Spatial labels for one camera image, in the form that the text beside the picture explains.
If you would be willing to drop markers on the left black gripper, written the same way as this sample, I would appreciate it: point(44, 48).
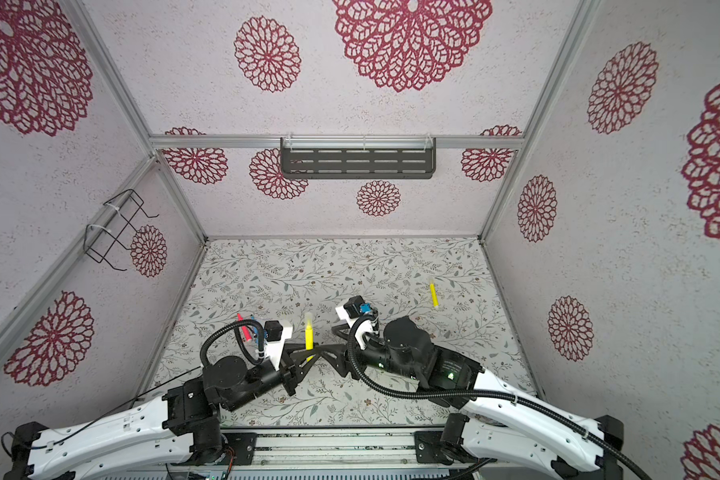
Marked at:
point(290, 366)

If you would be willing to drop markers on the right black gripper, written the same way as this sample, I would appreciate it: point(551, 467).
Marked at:
point(343, 365)

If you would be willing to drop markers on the yellow highlighter pen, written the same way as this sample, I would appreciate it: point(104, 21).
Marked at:
point(434, 296)
point(309, 338)

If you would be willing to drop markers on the pink highlighter pen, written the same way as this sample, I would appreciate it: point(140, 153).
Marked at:
point(245, 334)

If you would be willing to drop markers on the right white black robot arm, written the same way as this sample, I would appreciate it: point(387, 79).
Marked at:
point(492, 420)

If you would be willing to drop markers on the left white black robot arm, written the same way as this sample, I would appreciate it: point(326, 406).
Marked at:
point(182, 427)

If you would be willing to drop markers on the blue highlighter pen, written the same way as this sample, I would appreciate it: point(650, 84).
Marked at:
point(258, 329)

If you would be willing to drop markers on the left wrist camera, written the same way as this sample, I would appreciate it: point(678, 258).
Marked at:
point(277, 333)

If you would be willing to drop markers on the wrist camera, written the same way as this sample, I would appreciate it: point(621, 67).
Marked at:
point(277, 333)
point(352, 310)

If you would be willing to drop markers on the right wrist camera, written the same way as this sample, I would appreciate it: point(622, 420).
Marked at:
point(352, 310)

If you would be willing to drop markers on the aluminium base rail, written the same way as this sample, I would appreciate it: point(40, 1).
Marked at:
point(383, 449)

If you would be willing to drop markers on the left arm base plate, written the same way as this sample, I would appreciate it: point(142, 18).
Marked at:
point(238, 449)

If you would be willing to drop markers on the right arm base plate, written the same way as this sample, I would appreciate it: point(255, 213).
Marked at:
point(438, 450)

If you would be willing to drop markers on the dark metal wall shelf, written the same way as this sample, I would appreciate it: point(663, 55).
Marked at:
point(364, 159)

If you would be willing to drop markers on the black wire wall basket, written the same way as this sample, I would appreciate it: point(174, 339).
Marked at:
point(102, 237)

